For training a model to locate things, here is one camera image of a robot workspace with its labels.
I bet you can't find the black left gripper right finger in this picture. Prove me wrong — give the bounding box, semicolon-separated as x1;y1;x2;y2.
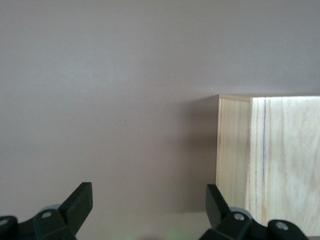
198;184;311;240

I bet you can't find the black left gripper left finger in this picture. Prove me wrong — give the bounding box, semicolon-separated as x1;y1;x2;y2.
0;181;94;240

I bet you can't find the light wooden cabinet box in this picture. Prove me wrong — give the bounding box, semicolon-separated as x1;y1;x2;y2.
215;94;320;238

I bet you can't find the brown table cover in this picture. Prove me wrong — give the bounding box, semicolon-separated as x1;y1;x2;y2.
0;0;320;240

